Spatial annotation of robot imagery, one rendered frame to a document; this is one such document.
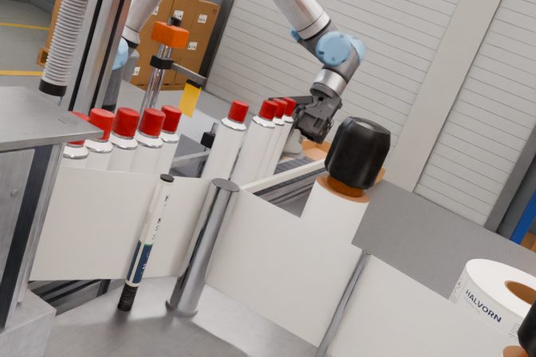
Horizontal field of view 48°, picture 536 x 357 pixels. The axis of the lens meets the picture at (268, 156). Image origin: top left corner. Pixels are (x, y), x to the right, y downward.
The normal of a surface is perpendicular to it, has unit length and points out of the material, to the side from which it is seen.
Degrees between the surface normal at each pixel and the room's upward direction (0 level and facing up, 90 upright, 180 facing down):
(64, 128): 0
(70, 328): 0
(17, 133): 0
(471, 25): 90
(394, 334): 90
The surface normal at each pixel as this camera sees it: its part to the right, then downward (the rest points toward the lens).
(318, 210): -0.59, 0.03
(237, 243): -0.37, 0.15
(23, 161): 0.83, 0.43
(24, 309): 0.34, -0.90
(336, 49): 0.18, 0.36
